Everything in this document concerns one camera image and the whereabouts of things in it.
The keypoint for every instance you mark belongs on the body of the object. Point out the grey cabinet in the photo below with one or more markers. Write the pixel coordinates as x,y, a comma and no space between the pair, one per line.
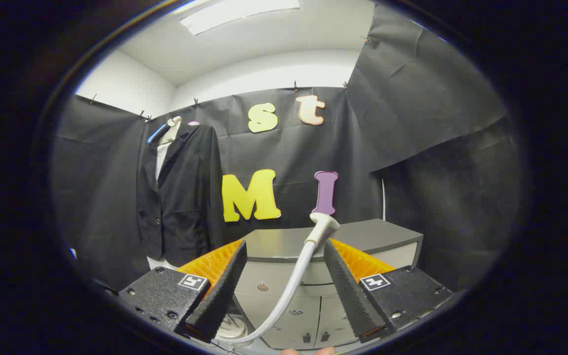
279,244

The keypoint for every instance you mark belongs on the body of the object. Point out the black backdrop cloth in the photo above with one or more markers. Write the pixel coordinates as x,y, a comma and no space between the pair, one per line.
289,153

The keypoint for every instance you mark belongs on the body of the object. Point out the white round steamer base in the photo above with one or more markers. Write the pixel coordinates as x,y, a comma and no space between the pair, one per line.
230,329

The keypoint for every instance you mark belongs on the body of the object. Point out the black suit jacket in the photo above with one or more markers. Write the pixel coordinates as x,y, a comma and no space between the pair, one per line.
190,197

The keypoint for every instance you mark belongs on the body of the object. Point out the cream clothes hanger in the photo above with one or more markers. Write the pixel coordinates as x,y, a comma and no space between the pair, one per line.
174,121

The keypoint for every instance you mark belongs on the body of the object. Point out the white garment steamer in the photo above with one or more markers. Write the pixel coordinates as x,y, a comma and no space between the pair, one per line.
319,231

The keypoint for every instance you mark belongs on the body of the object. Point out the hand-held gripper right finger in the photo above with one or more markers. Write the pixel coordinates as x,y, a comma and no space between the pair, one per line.
345,291

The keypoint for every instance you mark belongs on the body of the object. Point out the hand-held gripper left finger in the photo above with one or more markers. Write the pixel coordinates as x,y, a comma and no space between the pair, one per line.
222,291

